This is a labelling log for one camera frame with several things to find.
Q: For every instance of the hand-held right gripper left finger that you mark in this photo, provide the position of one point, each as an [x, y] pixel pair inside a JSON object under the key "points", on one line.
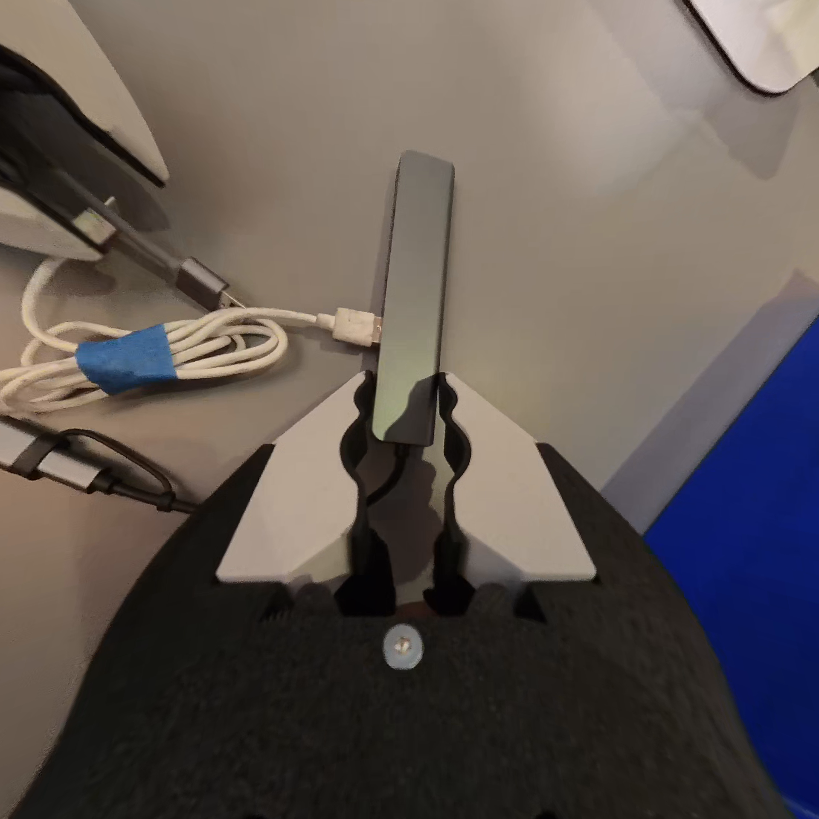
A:
{"points": [[301, 505]]}

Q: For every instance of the grey USB hub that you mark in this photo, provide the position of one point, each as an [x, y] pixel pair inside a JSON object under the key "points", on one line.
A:
{"points": [[416, 269]]}

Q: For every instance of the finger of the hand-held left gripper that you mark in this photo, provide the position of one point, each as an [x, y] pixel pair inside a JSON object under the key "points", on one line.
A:
{"points": [[77, 57], [32, 221]]}

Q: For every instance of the blue plastic bin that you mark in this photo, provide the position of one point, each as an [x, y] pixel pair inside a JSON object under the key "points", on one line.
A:
{"points": [[755, 512]]}

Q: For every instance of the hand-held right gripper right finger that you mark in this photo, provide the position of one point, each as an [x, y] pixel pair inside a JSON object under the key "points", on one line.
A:
{"points": [[512, 505]]}

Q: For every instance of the wooden laptop stand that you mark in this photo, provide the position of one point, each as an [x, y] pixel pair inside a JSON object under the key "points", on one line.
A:
{"points": [[761, 38]]}

